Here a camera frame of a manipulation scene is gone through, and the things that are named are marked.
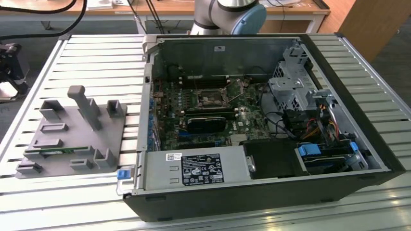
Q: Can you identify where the black RAM slot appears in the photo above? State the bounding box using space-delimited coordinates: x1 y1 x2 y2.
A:
188 81 228 89
185 76 226 83
184 108 233 114
185 113 234 119

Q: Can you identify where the CPU socket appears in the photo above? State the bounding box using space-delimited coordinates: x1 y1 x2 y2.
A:
196 89 229 108

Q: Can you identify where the white box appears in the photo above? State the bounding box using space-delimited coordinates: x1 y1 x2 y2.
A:
88 0 116 11

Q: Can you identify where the grey plastic parts rack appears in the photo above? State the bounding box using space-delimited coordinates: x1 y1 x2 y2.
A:
14 85 129 180

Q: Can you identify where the green RAM stick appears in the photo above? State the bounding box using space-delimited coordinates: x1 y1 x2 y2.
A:
39 146 90 154

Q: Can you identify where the silver power supply with label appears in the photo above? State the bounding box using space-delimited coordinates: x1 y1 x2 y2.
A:
140 148 249 192

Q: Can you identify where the black graphics card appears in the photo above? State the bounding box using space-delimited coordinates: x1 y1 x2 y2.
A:
185 116 226 134

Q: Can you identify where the silver chipset heat sink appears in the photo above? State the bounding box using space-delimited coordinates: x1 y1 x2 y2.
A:
229 134 250 145

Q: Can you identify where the green motherboard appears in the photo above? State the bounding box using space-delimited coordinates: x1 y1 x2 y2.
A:
150 77 273 152

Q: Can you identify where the metal disk bay cage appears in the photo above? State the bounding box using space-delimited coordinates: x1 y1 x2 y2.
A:
268 47 324 113

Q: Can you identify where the black open PC case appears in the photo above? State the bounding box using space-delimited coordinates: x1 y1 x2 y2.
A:
122 32 405 223

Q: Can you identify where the black plastic shroud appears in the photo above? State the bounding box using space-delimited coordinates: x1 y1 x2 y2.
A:
241 139 308 180

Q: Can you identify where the blue disk carrier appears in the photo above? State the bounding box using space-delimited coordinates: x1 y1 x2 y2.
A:
297 143 321 159

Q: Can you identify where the wooden cabinet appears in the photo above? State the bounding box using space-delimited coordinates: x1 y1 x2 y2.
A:
338 0 411 63

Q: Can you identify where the thick black cable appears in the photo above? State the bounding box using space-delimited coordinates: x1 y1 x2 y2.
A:
0 0 89 41
0 0 80 14

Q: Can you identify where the thin wire locking lever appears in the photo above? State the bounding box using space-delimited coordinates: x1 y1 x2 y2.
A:
228 84 252 103

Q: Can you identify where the black wire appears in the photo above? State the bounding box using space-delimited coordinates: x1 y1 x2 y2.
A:
264 112 290 139

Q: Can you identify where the wooden desk with white frame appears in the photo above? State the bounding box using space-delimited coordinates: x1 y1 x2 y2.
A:
41 0 330 34

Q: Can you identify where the yellow and red wire bundle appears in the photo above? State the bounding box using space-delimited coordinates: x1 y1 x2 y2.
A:
302 102 341 141

